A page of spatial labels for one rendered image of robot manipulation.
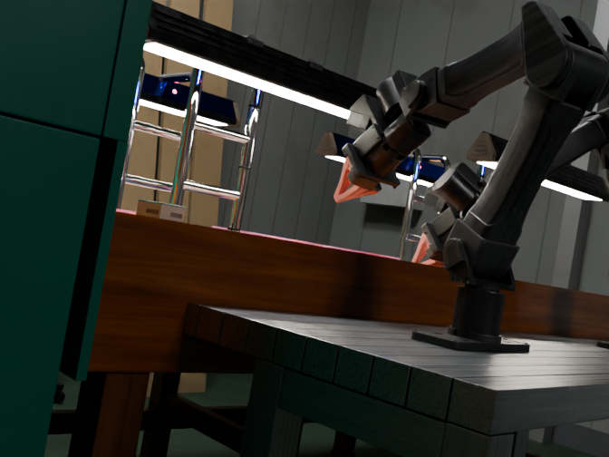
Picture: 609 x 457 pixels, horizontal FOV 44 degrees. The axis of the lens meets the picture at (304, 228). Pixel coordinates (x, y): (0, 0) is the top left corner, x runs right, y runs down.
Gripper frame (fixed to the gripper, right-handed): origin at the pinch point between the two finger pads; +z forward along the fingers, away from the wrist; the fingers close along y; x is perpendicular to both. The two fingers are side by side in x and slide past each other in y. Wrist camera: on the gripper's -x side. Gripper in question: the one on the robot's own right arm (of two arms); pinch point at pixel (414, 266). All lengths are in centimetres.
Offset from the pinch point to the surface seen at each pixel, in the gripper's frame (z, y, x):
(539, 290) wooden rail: -12.3, -18.7, 11.0
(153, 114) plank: 127, -52, -169
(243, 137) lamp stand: 11.1, 23.3, -35.5
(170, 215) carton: -11, 65, 8
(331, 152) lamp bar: 34, -37, -67
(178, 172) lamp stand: 17.9, 36.7, -27.8
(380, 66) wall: 107, -227, -253
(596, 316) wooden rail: -10.2, -43.4, 13.3
